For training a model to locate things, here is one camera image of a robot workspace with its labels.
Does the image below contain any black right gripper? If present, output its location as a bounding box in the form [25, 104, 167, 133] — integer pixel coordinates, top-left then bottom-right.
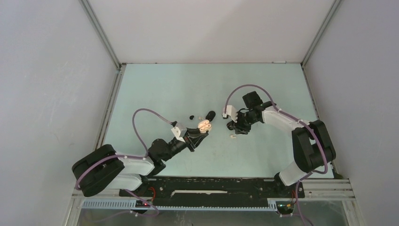
[230, 110, 258, 135]

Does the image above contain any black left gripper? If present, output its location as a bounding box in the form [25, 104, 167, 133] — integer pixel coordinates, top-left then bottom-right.
[161, 127, 207, 161]

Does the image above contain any pink charging case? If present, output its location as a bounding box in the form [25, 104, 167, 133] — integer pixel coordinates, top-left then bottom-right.
[197, 120, 212, 133]

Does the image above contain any black oval charging case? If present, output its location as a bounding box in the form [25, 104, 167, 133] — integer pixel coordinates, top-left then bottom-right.
[205, 111, 216, 121]

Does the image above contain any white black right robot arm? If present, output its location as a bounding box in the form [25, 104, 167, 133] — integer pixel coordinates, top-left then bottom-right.
[222, 91, 336, 197]

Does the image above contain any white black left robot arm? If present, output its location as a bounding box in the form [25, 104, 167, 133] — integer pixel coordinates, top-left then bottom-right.
[72, 126, 210, 197]

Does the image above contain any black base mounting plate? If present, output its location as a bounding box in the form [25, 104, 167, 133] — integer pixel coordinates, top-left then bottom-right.
[133, 176, 305, 207]

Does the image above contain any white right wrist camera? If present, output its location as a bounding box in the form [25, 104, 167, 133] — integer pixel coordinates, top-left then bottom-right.
[222, 105, 238, 122]

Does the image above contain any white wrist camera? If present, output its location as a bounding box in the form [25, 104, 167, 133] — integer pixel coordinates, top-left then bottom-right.
[222, 105, 238, 122]
[171, 122, 187, 142]

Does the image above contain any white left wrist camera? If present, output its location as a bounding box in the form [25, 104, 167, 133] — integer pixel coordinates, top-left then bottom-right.
[171, 122, 187, 142]

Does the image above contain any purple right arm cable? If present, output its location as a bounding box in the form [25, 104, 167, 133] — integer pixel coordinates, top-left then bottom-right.
[223, 84, 329, 183]

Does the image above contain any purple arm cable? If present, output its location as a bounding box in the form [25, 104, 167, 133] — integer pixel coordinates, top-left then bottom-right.
[75, 108, 177, 191]
[223, 84, 329, 183]

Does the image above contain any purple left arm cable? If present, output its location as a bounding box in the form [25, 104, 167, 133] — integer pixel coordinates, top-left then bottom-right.
[75, 108, 177, 191]

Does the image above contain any grey slotted cable duct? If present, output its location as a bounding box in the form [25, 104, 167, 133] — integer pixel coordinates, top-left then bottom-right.
[81, 199, 277, 211]

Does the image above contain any aluminium frame rail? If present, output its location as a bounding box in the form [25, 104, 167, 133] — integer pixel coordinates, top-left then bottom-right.
[64, 177, 364, 226]

